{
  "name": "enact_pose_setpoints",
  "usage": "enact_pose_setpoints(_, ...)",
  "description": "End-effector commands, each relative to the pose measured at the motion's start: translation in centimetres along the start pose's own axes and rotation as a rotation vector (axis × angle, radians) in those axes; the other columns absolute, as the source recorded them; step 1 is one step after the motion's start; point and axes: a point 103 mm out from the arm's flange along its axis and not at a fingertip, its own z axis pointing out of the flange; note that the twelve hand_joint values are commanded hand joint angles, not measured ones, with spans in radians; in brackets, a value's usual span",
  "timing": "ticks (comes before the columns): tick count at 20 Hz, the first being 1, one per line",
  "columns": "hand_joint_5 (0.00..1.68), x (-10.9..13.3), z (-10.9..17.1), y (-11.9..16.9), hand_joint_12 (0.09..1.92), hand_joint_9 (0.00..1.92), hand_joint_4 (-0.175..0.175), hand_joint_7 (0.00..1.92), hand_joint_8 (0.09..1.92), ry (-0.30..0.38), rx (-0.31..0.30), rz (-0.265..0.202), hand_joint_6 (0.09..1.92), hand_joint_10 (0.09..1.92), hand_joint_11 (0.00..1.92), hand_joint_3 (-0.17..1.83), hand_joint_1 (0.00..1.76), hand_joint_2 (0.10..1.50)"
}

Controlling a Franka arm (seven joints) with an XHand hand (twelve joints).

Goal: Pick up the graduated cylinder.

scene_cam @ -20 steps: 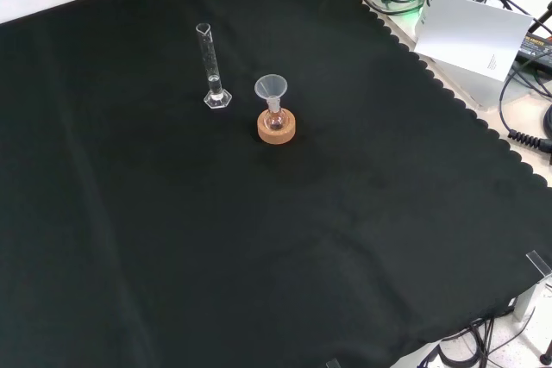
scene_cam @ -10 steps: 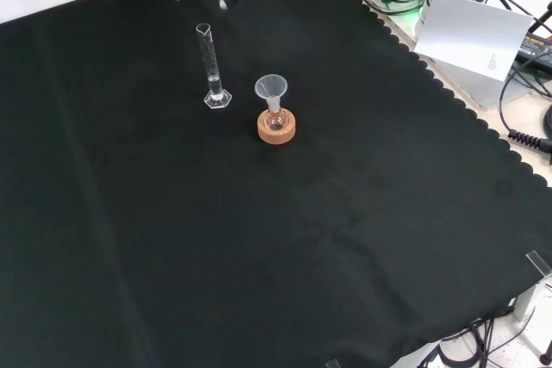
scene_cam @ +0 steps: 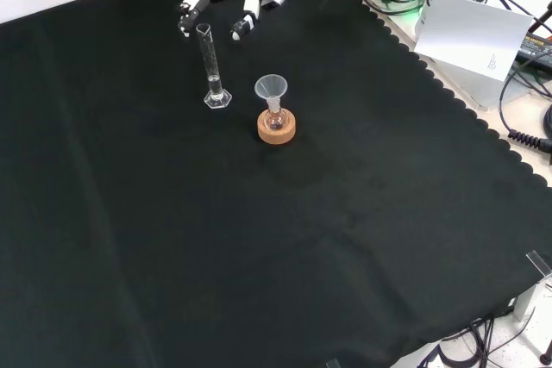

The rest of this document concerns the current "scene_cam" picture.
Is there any black power adapter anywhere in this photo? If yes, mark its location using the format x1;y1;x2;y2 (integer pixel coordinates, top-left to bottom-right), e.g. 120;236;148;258
515;31;552;65

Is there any black floor cable bundle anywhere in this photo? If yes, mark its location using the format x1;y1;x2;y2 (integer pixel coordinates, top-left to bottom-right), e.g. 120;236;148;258
417;315;552;368

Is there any clear plastic funnel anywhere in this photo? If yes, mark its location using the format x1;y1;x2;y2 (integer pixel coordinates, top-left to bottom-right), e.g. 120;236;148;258
254;75;289;104

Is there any small round-bottom glass flask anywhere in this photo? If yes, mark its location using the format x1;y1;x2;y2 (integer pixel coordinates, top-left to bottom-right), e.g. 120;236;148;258
263;98;288;132

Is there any grey metal base plate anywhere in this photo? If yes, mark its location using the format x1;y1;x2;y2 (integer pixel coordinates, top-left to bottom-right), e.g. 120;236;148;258
413;9;530;112

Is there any clear glass graduated cylinder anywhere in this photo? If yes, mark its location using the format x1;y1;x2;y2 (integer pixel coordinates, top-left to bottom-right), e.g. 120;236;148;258
195;22;234;110

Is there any black coiled cable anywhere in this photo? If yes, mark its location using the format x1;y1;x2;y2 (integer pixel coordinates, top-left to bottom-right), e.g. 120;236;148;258
499;61;552;154

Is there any white metal bracket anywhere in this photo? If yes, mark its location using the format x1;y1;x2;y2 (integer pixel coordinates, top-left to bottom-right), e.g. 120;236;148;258
512;277;552;322

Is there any black bench cloth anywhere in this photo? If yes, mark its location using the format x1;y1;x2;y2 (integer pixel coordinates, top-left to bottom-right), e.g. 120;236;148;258
0;0;552;368

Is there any cork ring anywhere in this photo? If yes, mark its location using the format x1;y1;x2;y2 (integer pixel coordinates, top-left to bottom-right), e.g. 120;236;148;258
257;108;298;145

